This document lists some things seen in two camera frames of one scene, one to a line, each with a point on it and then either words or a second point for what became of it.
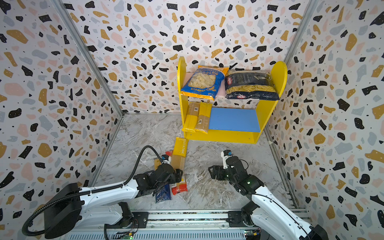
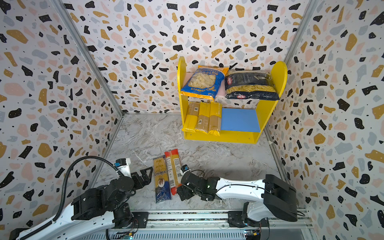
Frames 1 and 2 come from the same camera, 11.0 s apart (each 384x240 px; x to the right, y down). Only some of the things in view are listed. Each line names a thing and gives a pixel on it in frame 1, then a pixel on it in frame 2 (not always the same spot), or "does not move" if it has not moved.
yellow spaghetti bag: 193,110 does not move
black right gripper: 220,171 -> 186,184
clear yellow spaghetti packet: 203,117 does not move
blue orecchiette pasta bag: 207,82 does not move
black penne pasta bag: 251,84 does not move
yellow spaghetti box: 178,158 -> 215,117
